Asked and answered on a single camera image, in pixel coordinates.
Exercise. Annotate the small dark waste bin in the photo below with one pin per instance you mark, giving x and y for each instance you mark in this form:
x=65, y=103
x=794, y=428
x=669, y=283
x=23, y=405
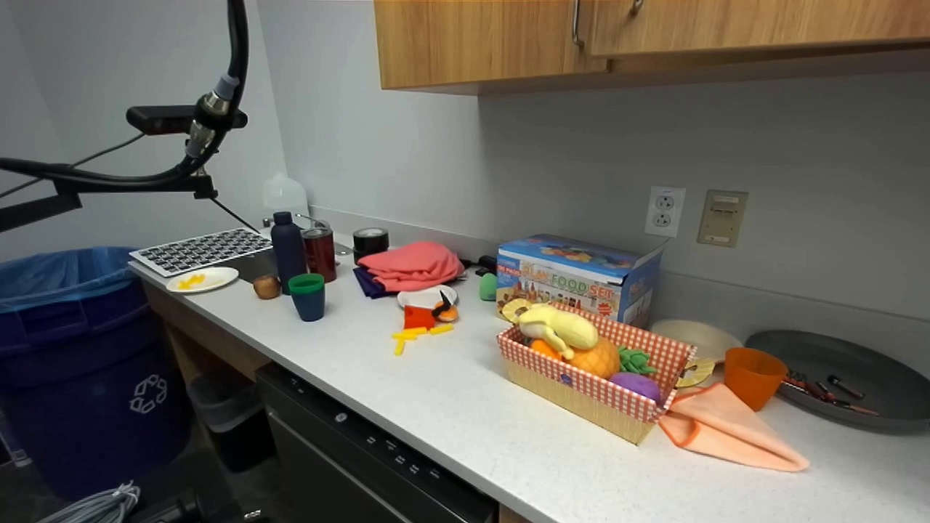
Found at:
x=232, y=415

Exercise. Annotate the beige wall plate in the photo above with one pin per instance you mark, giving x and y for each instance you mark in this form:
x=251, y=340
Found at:
x=720, y=219

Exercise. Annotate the brown round toy food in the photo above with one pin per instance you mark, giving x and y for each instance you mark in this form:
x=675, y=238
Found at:
x=264, y=289

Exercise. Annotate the dark blue water bottle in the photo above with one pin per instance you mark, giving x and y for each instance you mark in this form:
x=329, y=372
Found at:
x=284, y=245

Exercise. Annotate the orange plastic cup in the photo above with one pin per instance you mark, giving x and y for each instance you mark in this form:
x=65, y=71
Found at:
x=752, y=376

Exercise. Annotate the pink folded cloth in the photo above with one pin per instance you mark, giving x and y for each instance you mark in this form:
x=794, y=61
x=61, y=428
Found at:
x=411, y=267

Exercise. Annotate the black camera on boom stand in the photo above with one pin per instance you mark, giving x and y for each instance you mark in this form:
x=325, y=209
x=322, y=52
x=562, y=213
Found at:
x=68, y=181

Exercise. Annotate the dark grey round tray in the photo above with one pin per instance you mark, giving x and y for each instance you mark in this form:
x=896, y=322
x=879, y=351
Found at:
x=845, y=380

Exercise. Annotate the dark red tumbler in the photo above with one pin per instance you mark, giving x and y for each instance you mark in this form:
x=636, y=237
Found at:
x=319, y=251

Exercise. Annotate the grey cloth on floor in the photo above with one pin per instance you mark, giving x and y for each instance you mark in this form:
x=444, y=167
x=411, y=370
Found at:
x=103, y=507

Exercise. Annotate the clear plastic jug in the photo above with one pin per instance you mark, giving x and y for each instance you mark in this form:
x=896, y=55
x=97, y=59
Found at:
x=284, y=196

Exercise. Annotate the blue recycling bin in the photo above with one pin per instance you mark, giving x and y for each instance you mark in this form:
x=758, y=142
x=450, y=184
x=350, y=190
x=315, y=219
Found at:
x=85, y=370

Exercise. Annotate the white plate with yellow food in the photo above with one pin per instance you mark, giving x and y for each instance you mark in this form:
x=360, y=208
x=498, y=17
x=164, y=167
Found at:
x=200, y=279

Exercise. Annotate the green and blue cup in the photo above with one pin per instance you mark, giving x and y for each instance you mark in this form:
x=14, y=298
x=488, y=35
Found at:
x=309, y=295

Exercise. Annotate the blue toy food box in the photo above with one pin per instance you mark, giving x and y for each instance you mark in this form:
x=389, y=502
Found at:
x=576, y=274

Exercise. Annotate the salmon cloth napkin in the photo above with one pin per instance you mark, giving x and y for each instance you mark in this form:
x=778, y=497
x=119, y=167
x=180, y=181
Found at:
x=716, y=421

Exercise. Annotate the orange toy fruit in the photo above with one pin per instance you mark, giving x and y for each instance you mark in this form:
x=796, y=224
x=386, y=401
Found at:
x=601, y=359

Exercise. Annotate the white wall outlet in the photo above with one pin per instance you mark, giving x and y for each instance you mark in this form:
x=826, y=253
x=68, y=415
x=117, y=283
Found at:
x=664, y=209

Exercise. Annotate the yellow toy fries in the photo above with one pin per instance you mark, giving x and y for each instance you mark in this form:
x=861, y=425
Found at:
x=411, y=335

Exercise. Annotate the checkered dish rack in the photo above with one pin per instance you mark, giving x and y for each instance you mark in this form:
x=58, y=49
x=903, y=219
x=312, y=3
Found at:
x=200, y=251

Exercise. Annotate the yellow plush banana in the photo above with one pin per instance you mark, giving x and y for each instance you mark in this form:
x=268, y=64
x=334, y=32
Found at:
x=562, y=328

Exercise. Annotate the wooden lower cabinet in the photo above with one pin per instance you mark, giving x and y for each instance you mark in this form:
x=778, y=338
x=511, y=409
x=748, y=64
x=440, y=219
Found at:
x=200, y=344

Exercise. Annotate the purple toy eggplant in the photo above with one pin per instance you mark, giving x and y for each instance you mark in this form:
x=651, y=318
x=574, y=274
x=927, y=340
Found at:
x=636, y=383

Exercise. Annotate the red checkered cardboard basket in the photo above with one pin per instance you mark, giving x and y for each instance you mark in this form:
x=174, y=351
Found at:
x=597, y=398

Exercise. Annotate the dark purple cloth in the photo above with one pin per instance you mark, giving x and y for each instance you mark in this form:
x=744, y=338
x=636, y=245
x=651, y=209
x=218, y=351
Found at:
x=369, y=285

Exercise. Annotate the red toy fries holder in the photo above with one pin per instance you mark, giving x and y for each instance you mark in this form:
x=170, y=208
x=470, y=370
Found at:
x=419, y=318

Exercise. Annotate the beige bowl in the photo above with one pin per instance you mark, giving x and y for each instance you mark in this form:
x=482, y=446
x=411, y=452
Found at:
x=703, y=338

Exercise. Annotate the green toy vegetable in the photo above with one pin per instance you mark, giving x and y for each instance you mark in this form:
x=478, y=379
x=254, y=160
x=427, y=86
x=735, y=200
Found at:
x=635, y=360

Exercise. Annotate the green toy food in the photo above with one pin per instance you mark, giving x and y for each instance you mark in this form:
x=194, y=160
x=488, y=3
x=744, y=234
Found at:
x=485, y=285

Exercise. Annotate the black dishwasher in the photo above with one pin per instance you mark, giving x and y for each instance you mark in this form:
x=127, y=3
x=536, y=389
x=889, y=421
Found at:
x=342, y=468

